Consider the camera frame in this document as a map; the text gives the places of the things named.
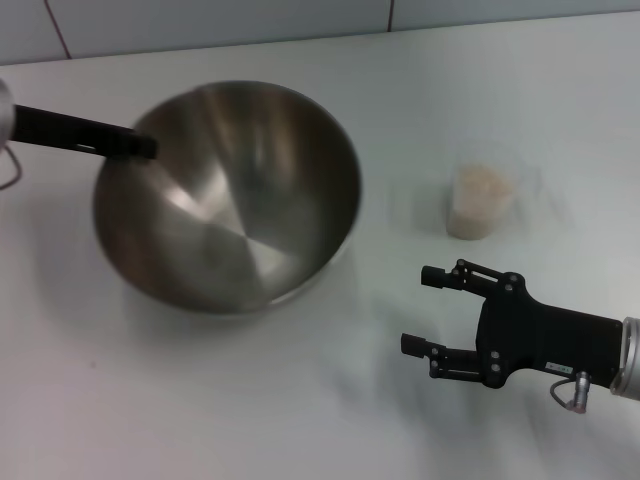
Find stainless steel mixing bowl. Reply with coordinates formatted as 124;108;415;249
92;79;364;317

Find right gripper cable with connector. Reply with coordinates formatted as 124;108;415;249
548;370;591;415

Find clear plastic measuring cup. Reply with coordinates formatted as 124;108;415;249
446;149;544;241

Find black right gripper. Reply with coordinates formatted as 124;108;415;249
400;258;626;389

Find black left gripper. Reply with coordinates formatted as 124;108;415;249
12;104;159;160

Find left gripper cable with connector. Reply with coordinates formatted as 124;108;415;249
0;143;24;191

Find gripper cable with connector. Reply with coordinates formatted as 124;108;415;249
0;143;24;191
548;370;591;415

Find white rice grains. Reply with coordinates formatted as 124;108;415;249
448;165;515;240

